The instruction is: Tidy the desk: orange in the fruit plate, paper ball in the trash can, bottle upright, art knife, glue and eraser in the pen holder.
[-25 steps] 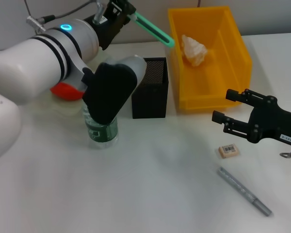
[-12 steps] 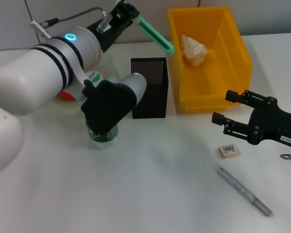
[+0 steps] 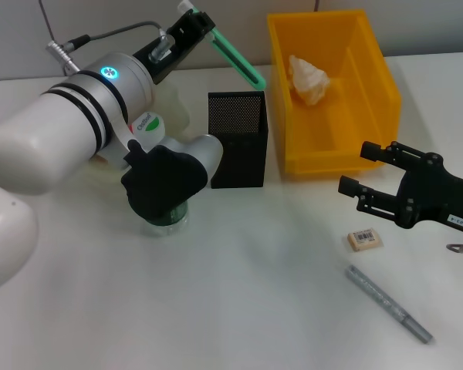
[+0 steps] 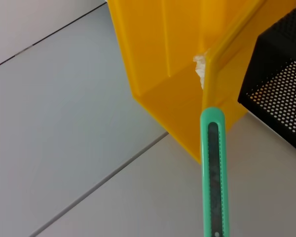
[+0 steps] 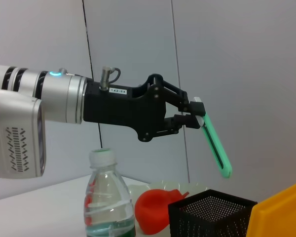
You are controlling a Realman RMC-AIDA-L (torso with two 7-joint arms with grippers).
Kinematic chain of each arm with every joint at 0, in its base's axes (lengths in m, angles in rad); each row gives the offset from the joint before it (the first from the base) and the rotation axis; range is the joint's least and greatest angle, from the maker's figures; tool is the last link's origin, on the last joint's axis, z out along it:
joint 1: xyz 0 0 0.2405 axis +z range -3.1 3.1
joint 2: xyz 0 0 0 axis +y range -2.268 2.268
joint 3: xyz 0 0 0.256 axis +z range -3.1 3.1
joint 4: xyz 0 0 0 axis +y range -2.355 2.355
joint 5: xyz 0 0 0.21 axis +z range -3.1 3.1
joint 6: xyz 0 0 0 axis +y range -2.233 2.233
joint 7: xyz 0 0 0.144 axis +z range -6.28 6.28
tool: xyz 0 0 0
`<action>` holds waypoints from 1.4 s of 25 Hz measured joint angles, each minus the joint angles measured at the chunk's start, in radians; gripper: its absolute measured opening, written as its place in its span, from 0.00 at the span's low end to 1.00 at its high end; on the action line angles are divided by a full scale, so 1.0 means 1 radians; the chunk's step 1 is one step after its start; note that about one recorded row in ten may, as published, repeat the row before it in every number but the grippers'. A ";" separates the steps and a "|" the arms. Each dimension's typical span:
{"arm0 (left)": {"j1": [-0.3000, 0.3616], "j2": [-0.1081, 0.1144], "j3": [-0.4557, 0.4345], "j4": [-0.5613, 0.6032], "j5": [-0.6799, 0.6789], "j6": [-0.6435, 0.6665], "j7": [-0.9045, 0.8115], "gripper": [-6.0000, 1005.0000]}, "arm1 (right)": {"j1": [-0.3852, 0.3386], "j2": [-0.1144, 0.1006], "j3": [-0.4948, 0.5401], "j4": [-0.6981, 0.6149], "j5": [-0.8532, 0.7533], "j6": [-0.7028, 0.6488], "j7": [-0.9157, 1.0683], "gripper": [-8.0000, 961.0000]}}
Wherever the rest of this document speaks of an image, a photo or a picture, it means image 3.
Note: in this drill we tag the clear bottle with green label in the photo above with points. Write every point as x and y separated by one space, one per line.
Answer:
150 127

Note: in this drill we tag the beige eraser with barcode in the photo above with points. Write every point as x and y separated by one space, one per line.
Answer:
364 239

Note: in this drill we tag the pale green glass fruit plate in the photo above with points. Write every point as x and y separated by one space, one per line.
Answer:
173 112

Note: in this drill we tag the silver left gripper connector stub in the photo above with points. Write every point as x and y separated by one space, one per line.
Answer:
161 48

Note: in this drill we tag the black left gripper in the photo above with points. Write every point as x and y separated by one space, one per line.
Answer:
177 58

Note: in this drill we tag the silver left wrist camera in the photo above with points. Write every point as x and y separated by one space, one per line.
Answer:
162 181

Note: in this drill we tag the yellow plastic bin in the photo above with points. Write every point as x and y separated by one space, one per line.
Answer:
370 115

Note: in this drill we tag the mint green utility knife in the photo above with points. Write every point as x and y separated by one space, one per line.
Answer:
239 61

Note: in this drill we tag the black mesh pen holder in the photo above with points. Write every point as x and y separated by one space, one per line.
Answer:
247 162

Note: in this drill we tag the white paper ball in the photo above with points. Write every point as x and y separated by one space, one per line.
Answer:
308 81

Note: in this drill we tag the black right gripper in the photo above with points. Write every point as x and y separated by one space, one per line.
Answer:
428 192

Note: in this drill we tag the grey pen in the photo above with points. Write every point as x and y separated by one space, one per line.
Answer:
389 305

